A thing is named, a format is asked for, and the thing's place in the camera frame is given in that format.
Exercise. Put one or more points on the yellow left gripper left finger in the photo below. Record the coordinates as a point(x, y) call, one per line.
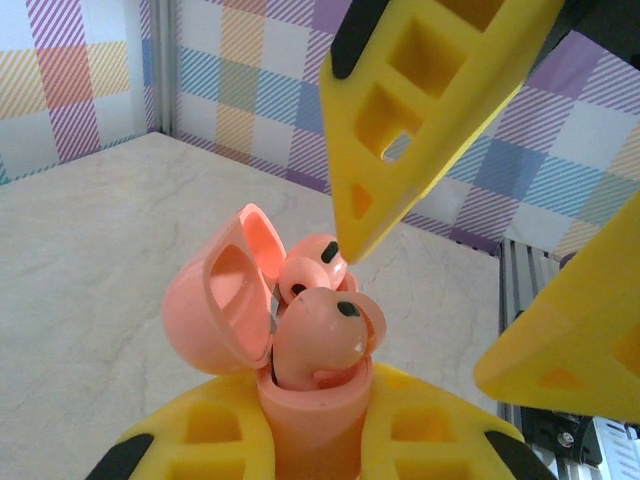
point(210, 440)

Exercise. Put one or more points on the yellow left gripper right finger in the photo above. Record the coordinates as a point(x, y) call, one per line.
point(425, 440)

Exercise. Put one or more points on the pink earbud charging case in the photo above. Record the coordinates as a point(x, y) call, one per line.
point(200, 310)

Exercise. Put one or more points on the aluminium frame post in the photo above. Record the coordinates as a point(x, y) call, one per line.
point(166, 65)

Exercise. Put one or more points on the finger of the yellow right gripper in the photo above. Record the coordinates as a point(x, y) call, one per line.
point(575, 340)
point(450, 100)

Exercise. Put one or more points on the long aluminium base rail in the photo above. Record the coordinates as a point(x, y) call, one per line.
point(515, 280)

